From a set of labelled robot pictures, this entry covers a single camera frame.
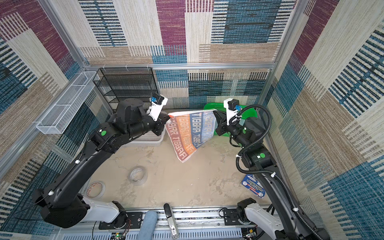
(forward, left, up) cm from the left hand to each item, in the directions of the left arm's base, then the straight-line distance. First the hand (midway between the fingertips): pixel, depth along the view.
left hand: (169, 113), depth 63 cm
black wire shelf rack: (+46, +41, -18) cm, 64 cm away
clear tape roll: (-10, +22, -40) cm, 47 cm away
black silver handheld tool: (-35, 0, -37) cm, 50 cm away
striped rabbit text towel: (+6, -7, -20) cm, 22 cm away
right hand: (0, -19, 0) cm, 19 cm away
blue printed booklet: (-16, -41, -38) cm, 59 cm away
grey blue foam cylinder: (-35, +11, -37) cm, 52 cm away
